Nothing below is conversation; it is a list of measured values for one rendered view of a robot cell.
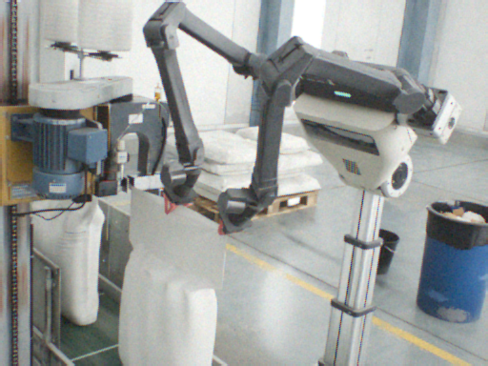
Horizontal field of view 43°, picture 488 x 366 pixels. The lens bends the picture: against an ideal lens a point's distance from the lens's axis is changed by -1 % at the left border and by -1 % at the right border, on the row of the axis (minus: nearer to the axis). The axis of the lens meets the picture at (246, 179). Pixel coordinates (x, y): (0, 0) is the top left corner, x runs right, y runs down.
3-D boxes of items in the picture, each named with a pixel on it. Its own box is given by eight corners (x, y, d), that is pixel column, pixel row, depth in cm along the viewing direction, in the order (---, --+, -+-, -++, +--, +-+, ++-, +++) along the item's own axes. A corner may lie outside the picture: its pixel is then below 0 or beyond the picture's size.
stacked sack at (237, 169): (258, 175, 518) (260, 159, 514) (216, 180, 493) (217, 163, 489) (214, 156, 568) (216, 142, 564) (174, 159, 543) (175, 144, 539)
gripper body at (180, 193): (161, 190, 198) (169, 173, 194) (186, 186, 205) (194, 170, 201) (171, 205, 195) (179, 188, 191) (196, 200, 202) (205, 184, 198)
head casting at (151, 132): (165, 173, 232) (170, 94, 224) (107, 181, 216) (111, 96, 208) (122, 155, 253) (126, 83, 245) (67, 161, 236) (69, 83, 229)
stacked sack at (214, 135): (250, 152, 548) (251, 136, 544) (189, 157, 507) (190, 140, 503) (220, 142, 580) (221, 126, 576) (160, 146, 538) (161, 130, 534)
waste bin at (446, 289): (501, 313, 391) (523, 216, 374) (461, 335, 357) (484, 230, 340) (435, 284, 424) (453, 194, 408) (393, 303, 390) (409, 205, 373)
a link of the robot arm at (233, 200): (278, 195, 169) (267, 173, 175) (243, 191, 163) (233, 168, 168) (256, 225, 176) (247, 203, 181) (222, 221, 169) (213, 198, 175)
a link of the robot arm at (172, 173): (205, 147, 190) (187, 142, 196) (175, 151, 182) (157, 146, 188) (204, 184, 193) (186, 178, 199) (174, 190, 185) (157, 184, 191)
